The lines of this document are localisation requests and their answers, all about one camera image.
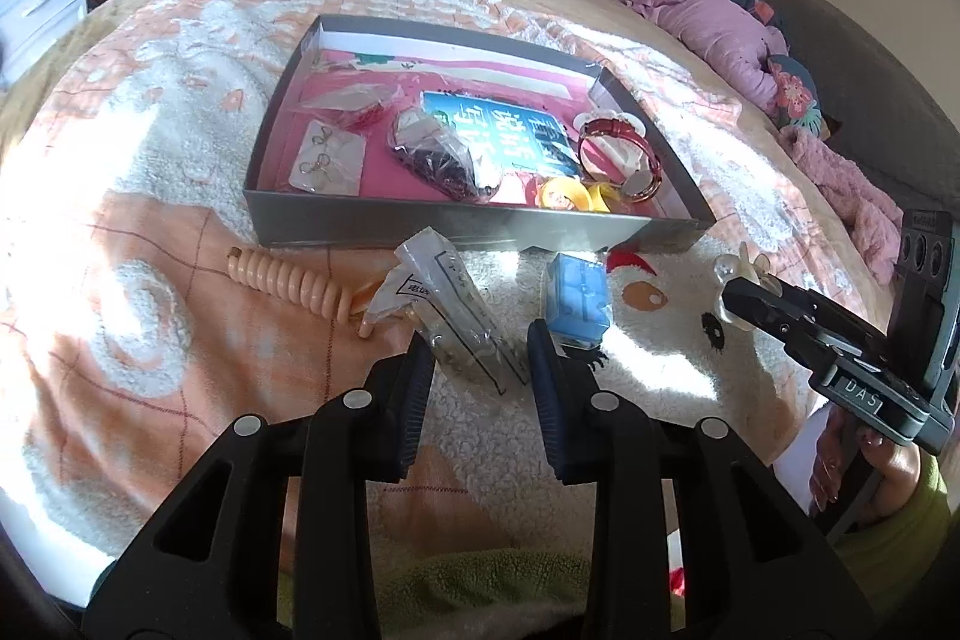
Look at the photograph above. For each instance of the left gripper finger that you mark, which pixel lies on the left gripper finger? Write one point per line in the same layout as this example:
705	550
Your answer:
748	302
828	322

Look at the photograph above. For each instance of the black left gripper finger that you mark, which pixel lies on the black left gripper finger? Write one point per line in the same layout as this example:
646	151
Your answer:
596	437
368	434

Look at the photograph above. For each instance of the blue small box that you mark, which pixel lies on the blue small box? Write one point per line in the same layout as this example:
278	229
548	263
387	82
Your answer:
575	302

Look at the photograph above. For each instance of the clear bag with printed label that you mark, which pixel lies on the clear bag with printed label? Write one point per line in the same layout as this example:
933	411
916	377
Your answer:
432	287

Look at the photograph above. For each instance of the brown strap wrist watch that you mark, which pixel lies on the brown strap wrist watch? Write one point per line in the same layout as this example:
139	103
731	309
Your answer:
607	196

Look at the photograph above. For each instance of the earring card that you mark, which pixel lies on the earring card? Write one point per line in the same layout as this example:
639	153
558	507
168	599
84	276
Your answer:
329	161

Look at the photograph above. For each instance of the bag of dark beads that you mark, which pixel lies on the bag of dark beads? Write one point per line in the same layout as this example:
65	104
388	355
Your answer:
434	152

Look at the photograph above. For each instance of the grey cardboard box pink lining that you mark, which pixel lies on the grey cardboard box pink lining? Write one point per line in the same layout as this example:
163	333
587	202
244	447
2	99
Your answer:
379	128

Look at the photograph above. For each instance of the red beads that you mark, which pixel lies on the red beads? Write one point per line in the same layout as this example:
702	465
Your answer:
352	108

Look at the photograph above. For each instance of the pink knitted blanket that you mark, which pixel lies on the pink knitted blanket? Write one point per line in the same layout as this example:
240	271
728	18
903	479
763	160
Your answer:
870	215

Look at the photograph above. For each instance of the green fleece sleeve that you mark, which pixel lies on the green fleece sleeve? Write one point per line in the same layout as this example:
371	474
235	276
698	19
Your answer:
904	562

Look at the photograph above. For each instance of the grey headboard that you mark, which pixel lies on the grey headboard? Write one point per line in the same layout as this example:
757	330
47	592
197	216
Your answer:
886	121

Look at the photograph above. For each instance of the purple quilt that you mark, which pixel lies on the purple quilt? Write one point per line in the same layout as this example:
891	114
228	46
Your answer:
730	39

